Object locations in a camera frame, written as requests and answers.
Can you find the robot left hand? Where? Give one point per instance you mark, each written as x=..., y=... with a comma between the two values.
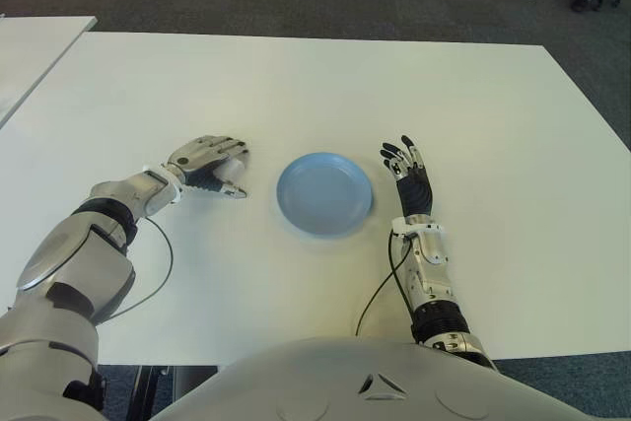
x=202, y=155

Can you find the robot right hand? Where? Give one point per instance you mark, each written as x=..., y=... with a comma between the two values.
x=416, y=191

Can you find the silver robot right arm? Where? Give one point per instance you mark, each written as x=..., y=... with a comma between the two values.
x=434, y=248

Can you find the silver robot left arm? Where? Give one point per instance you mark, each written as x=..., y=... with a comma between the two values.
x=74, y=243

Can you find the blue plate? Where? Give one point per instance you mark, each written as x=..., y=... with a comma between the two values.
x=323, y=191

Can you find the grey robot torso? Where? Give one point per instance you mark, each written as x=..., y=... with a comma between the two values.
x=370, y=381

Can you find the white side table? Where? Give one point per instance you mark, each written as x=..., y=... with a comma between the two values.
x=29, y=46

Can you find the black table leg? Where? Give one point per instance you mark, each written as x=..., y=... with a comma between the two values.
x=145, y=391

